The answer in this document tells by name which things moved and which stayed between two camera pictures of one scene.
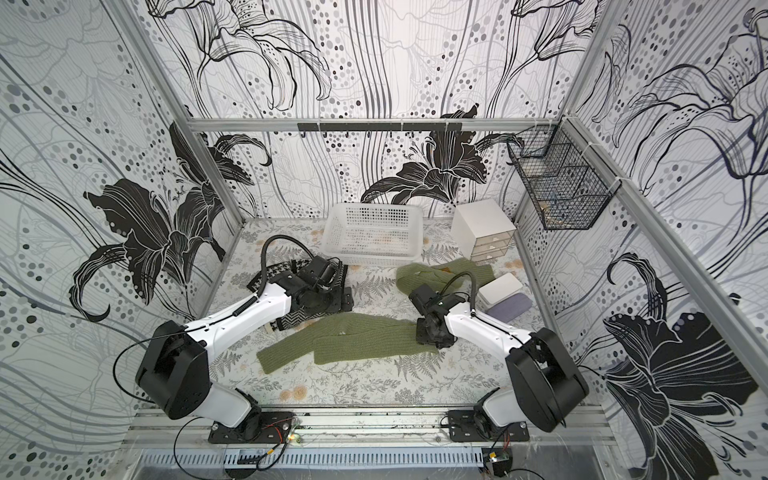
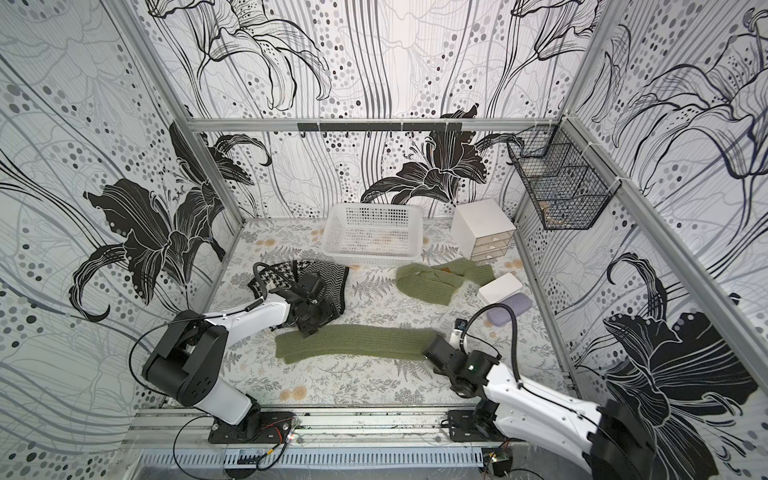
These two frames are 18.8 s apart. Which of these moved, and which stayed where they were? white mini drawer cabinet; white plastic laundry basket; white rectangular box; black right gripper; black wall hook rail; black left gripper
Moved: black left gripper; black right gripper
Stayed: white rectangular box; black wall hook rail; white mini drawer cabinet; white plastic laundry basket
